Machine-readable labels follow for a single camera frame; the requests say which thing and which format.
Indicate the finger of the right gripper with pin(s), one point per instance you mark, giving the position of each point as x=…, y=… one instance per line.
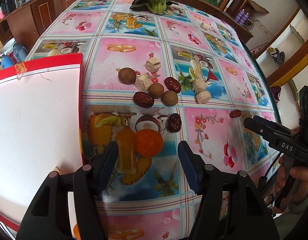
x=267, y=133
x=273, y=125

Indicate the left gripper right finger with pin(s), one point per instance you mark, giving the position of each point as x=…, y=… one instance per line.
x=193, y=167

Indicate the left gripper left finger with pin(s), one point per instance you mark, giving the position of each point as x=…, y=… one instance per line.
x=103, y=166

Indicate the dark wrinkled red date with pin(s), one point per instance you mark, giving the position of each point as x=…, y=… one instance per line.
x=174, y=123

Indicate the orange tangerine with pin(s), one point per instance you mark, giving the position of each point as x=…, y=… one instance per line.
x=148, y=143

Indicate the brown longan large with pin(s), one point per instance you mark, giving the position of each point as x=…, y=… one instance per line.
x=127, y=75

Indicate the person's right hand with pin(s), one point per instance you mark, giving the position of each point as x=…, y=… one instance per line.
x=299, y=188

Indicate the red white tray box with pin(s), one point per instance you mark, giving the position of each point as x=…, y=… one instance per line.
x=40, y=104

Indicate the fruit pattern tablecloth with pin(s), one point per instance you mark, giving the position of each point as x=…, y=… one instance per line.
x=149, y=198

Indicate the purple bottles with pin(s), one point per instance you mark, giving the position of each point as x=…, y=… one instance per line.
x=241, y=17

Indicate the beige cake cube far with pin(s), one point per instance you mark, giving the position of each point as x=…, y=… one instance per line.
x=205, y=26

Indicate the grey blue thermos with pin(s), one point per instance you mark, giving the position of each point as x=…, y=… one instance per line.
x=19, y=52

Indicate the green bok choy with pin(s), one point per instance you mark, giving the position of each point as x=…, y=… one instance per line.
x=157, y=7

